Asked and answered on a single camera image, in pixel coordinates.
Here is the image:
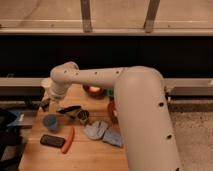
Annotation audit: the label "black handled brush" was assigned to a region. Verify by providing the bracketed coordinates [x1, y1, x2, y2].
[57, 105, 81, 114]

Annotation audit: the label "blue sponge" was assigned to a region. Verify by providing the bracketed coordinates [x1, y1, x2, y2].
[102, 130, 123, 147]

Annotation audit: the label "black smartphone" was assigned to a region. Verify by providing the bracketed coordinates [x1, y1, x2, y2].
[40, 135, 65, 148]

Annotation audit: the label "white plastic cup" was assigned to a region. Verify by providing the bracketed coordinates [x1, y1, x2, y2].
[41, 77, 52, 96]

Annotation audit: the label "metal spoon tool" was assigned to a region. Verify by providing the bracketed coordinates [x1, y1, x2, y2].
[64, 113, 75, 120]

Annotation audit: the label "maroon bowl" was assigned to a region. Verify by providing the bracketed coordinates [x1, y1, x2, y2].
[82, 85, 105, 99]

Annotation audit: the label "orange bowl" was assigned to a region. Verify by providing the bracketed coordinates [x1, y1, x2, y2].
[107, 101, 118, 123]

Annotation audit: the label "blue plastic cup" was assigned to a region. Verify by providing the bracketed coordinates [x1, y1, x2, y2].
[42, 114, 58, 131]

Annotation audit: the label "green plastic tray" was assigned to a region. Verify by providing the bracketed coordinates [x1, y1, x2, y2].
[106, 88, 114, 98]

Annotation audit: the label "yellow round fruit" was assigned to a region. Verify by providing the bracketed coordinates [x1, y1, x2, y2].
[89, 87, 100, 93]

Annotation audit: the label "black chair left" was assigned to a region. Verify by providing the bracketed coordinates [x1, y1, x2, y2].
[0, 108, 23, 171]

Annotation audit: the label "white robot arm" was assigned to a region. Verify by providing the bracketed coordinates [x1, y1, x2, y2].
[41, 62, 183, 171]

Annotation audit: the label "grey blue cloth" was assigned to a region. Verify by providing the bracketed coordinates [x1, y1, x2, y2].
[84, 120, 108, 140]

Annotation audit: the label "small metal cup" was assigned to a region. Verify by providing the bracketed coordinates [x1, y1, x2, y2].
[77, 110, 89, 125]

